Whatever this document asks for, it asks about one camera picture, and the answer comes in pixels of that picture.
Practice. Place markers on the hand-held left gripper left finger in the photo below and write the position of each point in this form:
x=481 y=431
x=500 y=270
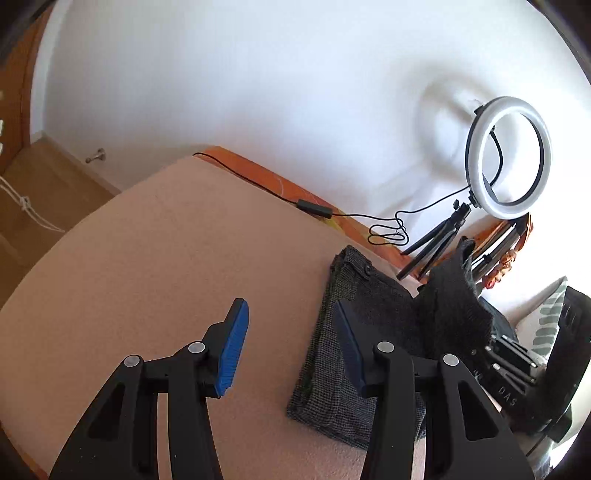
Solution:
x=233 y=350

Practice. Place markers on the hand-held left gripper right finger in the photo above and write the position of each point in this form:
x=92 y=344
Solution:
x=348 y=347

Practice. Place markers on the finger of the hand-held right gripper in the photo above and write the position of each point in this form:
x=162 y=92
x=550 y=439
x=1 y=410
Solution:
x=517 y=348
x=512 y=373

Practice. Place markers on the dark checkered pants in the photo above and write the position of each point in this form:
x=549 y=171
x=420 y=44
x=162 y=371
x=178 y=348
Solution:
x=332 y=360

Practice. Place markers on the green patterned pillow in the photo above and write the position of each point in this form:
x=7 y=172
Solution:
x=547 y=318

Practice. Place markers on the folded metal tripod legs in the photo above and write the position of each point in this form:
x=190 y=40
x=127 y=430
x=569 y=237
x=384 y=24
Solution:
x=501 y=244

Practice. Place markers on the small black tripod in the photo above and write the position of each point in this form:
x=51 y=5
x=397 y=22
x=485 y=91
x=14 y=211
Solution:
x=431 y=244

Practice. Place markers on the orange wooden headboard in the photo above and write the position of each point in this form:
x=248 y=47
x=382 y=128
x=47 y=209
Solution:
x=286 y=184

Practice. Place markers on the metal door stopper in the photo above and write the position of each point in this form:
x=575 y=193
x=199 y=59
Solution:
x=96 y=156

